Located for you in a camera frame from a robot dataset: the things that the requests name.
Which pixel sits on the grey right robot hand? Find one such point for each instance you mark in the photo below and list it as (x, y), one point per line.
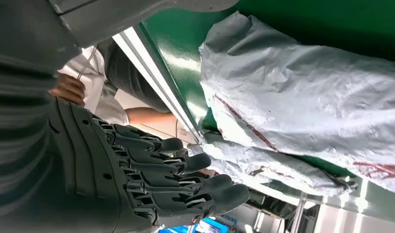
(98, 180)

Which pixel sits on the green conveyor belt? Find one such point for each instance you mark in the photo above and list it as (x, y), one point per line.
(178, 41)

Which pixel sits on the blue box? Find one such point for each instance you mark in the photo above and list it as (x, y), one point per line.
(210, 226)

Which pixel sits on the person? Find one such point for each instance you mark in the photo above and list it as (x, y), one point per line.
(98, 90)

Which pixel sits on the aluminium conveyor frame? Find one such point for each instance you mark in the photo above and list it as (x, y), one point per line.
(152, 74)

